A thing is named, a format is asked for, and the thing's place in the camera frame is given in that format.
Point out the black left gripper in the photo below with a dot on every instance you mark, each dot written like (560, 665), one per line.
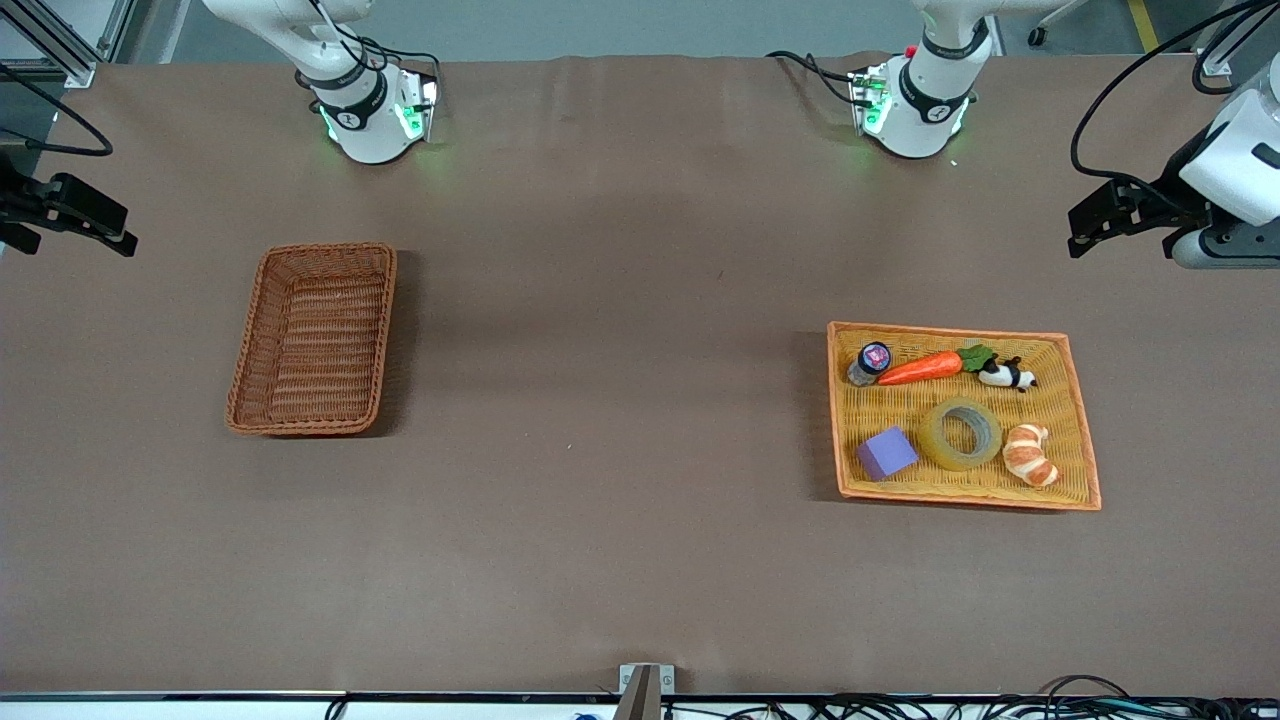
(1166, 191)

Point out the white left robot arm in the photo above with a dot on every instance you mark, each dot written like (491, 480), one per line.
(925, 120)

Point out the black caster wheel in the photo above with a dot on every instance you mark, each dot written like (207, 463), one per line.
(1038, 37)

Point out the toy croissant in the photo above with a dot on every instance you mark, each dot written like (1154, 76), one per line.
(1030, 460)

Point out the table cover sheet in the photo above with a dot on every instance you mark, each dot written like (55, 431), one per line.
(640, 500)

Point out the clear yellowish tape roll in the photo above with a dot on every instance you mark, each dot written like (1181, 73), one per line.
(935, 445)

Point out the flat orange wicker basket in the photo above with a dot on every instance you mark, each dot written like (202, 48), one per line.
(900, 400)

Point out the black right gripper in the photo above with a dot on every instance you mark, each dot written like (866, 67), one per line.
(22, 197)

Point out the aluminium frame post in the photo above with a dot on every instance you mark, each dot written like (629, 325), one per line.
(60, 40)

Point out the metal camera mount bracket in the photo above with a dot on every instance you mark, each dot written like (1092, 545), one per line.
(645, 690)

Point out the deep brown wicker basket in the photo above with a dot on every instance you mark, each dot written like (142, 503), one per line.
(315, 340)

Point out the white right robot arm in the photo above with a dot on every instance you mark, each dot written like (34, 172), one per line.
(365, 130)

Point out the orange toy carrot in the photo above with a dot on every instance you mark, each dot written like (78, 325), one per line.
(920, 368)

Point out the small panda figure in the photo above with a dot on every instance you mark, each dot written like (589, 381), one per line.
(1000, 375)

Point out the purple cube block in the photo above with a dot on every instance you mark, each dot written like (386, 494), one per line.
(886, 455)

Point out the small jar purple lid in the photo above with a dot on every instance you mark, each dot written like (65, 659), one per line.
(873, 358)

